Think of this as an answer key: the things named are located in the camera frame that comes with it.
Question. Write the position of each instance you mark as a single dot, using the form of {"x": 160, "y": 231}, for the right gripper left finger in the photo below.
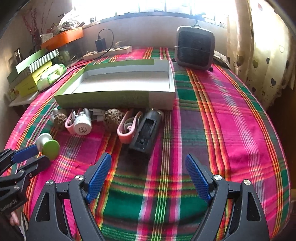
{"x": 49, "y": 219}

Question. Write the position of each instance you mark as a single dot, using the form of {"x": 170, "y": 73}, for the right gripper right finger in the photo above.
{"x": 247, "y": 220}

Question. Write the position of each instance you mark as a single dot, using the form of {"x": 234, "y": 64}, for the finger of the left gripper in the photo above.
{"x": 10, "y": 157}
{"x": 27, "y": 171}

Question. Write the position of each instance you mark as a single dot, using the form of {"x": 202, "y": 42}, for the green white spool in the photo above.
{"x": 48, "y": 146}

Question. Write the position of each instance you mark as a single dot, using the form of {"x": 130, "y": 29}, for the walnut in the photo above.
{"x": 112, "y": 119}
{"x": 59, "y": 121}

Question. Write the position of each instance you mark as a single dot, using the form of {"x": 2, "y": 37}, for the pink clip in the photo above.
{"x": 128, "y": 126}
{"x": 69, "y": 124}

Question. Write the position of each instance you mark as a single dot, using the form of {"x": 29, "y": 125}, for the black rectangular device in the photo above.
{"x": 146, "y": 135}

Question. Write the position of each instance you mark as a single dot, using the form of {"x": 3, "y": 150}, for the white panda egg toy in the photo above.
{"x": 53, "y": 114}

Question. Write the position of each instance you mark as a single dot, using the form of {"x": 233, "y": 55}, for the person left hand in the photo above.
{"x": 14, "y": 220}

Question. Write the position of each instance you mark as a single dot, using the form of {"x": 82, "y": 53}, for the yellow green box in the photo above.
{"x": 26, "y": 82}

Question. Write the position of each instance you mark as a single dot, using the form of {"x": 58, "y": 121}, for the green striped box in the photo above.
{"x": 36, "y": 60}

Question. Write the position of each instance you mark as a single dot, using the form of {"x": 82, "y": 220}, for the green tissue pack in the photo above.
{"x": 50, "y": 76}

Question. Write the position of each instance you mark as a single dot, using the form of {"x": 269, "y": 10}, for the red flower branches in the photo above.
{"x": 35, "y": 22}

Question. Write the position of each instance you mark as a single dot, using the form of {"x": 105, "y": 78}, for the orange tray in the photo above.
{"x": 62, "y": 39}

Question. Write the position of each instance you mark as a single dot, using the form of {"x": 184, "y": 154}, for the black charger adapter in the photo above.
{"x": 100, "y": 44}

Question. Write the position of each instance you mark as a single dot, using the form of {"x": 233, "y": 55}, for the green white cardboard box tray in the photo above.
{"x": 146, "y": 83}

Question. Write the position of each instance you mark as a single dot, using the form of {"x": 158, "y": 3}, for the white plug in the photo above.
{"x": 117, "y": 45}

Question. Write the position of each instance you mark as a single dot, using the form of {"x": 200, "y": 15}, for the white power strip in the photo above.
{"x": 107, "y": 52}

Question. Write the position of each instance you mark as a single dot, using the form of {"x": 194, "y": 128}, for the heart pattern curtain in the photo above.
{"x": 260, "y": 49}

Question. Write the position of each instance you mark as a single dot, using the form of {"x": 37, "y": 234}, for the grey portable heater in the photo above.
{"x": 194, "y": 47}

